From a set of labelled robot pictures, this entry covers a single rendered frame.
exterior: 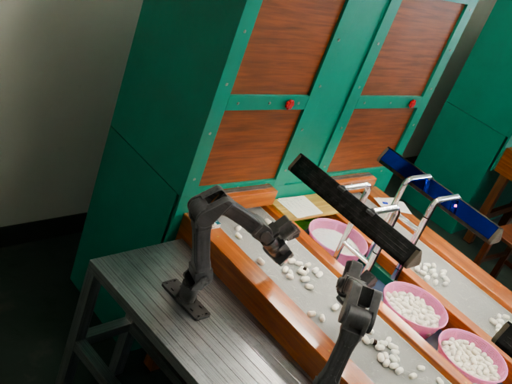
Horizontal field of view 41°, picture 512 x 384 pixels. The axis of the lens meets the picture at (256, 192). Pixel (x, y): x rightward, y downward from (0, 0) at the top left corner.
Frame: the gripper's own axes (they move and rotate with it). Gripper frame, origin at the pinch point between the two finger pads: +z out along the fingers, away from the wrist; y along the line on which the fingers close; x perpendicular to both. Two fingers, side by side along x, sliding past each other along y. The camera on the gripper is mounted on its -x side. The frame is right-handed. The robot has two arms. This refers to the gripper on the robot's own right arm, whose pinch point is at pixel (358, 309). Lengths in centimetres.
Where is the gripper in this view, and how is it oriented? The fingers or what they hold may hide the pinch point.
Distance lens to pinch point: 246.5
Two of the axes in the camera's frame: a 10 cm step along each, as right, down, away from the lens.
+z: 3.4, 4.8, 8.1
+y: -6.1, -5.5, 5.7
